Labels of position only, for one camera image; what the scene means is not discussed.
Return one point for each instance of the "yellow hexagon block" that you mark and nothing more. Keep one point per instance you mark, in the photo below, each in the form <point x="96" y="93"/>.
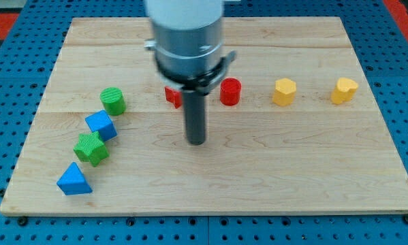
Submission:
<point x="284" y="92"/>

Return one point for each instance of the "yellow heart block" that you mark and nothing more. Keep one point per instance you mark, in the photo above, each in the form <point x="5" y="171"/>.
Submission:
<point x="344" y="90"/>

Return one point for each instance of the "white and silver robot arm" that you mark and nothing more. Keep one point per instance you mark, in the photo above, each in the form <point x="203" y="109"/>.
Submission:
<point x="188" y="36"/>

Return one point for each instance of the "blue cube block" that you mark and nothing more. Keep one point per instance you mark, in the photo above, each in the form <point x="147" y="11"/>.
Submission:
<point x="102" y="123"/>

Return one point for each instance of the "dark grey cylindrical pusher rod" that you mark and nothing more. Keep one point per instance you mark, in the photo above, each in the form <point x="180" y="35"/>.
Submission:
<point x="194" y="116"/>

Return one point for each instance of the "green star block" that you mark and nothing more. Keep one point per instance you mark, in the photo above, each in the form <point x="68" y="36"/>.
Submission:
<point x="91" y="148"/>

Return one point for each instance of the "red block behind rod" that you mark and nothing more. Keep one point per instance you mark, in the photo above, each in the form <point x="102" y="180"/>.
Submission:
<point x="173" y="96"/>

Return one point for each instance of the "green cylinder block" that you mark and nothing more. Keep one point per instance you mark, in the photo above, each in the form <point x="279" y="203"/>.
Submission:
<point x="113" y="101"/>

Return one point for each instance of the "blue triangle block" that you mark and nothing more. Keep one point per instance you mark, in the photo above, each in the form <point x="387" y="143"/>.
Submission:
<point x="73" y="182"/>

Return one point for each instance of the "red cylinder block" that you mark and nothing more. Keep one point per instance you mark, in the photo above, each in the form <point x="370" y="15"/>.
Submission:
<point x="230" y="91"/>

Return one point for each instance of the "light wooden board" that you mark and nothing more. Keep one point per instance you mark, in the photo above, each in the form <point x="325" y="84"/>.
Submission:
<point x="311" y="157"/>

